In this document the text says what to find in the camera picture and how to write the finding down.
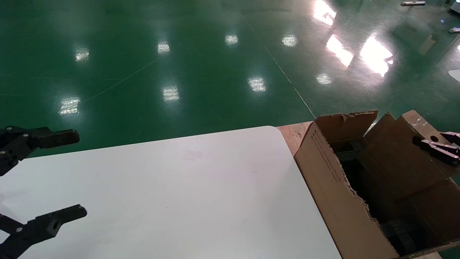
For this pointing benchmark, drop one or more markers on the brown wooden board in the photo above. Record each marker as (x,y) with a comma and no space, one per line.
(294,138)

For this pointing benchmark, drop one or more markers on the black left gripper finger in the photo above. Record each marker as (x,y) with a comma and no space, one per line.
(46,225)
(50,137)

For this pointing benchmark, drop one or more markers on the black foam block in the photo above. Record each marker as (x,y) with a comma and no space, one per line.
(406,235)
(350,151)

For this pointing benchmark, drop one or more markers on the white bar on floor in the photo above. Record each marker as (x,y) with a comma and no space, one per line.
(413,3)

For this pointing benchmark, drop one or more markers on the white rounded floor object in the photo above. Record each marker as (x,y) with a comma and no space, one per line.
(455,75)

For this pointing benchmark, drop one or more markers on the small white floor object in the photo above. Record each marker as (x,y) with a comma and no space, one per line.
(454,30)

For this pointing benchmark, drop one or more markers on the big torn cardboard box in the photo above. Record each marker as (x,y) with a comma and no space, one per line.
(323,172)

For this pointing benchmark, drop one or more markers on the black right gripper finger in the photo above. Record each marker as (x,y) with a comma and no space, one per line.
(440,150)
(453,137)

